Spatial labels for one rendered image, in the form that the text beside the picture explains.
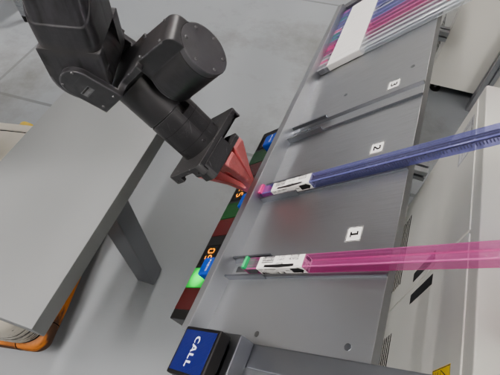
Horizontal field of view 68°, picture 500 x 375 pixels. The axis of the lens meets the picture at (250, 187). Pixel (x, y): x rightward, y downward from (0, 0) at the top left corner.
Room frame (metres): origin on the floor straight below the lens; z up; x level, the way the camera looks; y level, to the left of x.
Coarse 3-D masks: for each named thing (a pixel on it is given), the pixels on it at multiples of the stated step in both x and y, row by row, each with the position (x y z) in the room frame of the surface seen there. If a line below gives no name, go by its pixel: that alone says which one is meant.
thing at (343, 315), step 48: (384, 48) 0.47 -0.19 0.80; (432, 48) 0.40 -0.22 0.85; (336, 96) 0.42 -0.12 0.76; (384, 96) 0.35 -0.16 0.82; (336, 144) 0.30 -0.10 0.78; (384, 144) 0.26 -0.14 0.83; (288, 192) 0.25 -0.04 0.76; (336, 192) 0.22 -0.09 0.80; (384, 192) 0.19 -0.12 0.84; (288, 240) 0.18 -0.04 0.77; (336, 240) 0.16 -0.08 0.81; (384, 240) 0.14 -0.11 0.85; (240, 288) 0.14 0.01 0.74; (288, 288) 0.12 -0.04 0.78; (336, 288) 0.11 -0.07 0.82; (384, 288) 0.10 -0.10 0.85; (288, 336) 0.08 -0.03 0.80; (336, 336) 0.07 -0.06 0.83
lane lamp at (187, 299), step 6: (186, 288) 0.17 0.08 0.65; (192, 288) 0.17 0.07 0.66; (198, 288) 0.17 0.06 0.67; (186, 294) 0.16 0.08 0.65; (192, 294) 0.16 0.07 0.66; (180, 300) 0.16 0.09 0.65; (186, 300) 0.16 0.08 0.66; (192, 300) 0.15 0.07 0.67; (180, 306) 0.15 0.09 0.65; (186, 306) 0.15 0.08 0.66
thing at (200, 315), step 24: (336, 24) 0.65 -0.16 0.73; (312, 72) 0.51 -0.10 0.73; (288, 120) 0.39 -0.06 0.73; (288, 144) 0.36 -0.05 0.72; (264, 168) 0.30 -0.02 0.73; (240, 216) 0.23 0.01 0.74; (240, 240) 0.20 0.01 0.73; (216, 264) 0.17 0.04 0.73; (216, 288) 0.14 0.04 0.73; (192, 312) 0.12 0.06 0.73
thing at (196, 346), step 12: (192, 336) 0.08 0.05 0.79; (204, 336) 0.08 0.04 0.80; (216, 336) 0.07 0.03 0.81; (180, 348) 0.07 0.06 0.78; (192, 348) 0.07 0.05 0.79; (204, 348) 0.07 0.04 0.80; (180, 360) 0.06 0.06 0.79; (192, 360) 0.06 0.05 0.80; (204, 360) 0.06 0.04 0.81; (192, 372) 0.05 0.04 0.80
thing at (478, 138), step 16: (480, 128) 0.21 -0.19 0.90; (496, 128) 0.20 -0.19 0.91; (432, 144) 0.22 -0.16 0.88; (448, 144) 0.21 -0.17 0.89; (464, 144) 0.20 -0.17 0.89; (480, 144) 0.20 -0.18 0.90; (496, 144) 0.20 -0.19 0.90; (368, 160) 0.24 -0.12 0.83; (384, 160) 0.23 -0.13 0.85; (400, 160) 0.22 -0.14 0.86; (416, 160) 0.21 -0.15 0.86; (320, 176) 0.25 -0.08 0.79; (336, 176) 0.24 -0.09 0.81; (352, 176) 0.23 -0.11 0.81
